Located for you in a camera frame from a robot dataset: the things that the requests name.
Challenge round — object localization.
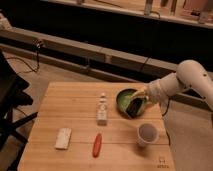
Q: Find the black cable right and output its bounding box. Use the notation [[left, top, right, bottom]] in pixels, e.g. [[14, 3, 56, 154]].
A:
[[160, 98, 172, 118]]

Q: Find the orange carrot toy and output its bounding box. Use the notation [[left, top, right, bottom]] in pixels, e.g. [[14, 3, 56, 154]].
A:
[[92, 133, 102, 157]]

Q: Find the white rectangular sponge block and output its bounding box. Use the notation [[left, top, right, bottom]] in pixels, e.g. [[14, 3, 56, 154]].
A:
[[55, 128, 72, 150]]

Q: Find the black cable left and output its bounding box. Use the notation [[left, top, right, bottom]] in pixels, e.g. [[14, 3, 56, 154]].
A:
[[5, 39, 45, 75]]

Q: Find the black office chair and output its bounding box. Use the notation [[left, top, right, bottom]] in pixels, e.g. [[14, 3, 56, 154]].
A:
[[0, 49, 39, 171]]

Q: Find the small white bottle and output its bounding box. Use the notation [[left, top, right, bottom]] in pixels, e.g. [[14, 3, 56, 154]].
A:
[[96, 93, 107, 125]]

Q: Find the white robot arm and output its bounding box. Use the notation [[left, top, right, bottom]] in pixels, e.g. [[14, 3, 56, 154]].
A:
[[131, 60, 213, 111]]

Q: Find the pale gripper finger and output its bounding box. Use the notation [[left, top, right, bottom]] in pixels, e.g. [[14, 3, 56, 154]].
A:
[[132, 88, 146, 98], [140, 102, 154, 114]]

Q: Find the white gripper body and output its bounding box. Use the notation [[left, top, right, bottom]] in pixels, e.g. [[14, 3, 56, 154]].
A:
[[146, 81, 164, 103]]

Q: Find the black cable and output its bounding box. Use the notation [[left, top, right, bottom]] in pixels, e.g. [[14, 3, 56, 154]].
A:
[[160, 98, 172, 118], [5, 39, 45, 75]]

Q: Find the black eraser block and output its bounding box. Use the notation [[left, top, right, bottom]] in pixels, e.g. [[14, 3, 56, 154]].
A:
[[126, 98, 143, 118]]

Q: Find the green ceramic bowl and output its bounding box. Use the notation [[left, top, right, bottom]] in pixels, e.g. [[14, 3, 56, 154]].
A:
[[116, 89, 148, 119]]

